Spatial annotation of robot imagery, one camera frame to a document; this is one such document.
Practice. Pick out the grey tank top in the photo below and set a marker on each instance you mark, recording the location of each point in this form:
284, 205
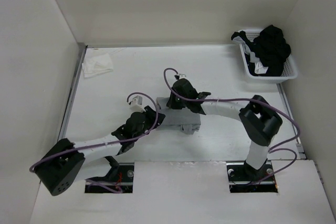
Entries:
180, 120

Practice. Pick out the white plastic basket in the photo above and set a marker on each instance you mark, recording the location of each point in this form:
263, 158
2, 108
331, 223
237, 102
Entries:
290, 70

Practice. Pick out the white cloth in basket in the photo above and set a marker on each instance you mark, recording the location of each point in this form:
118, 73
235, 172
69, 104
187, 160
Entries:
254, 64

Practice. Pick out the black clothes pile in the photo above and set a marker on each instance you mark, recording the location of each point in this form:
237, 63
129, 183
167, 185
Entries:
270, 47

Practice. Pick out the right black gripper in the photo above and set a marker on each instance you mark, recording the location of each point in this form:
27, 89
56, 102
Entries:
171, 103

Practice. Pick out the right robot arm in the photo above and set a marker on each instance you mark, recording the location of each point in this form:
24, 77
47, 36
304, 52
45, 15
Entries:
260, 123

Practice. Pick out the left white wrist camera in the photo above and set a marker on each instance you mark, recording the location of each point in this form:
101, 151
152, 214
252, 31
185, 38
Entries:
136, 104

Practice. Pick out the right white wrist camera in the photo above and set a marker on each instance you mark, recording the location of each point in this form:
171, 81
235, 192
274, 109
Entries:
179, 76

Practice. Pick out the white folded tank top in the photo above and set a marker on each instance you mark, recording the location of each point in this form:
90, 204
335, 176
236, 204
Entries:
97, 65

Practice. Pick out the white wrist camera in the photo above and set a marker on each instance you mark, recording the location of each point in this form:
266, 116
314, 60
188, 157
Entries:
179, 76
136, 104

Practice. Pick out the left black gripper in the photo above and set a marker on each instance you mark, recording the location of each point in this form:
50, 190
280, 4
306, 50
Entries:
151, 115

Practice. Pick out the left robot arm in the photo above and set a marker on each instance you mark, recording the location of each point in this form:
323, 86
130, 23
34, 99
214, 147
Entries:
68, 162

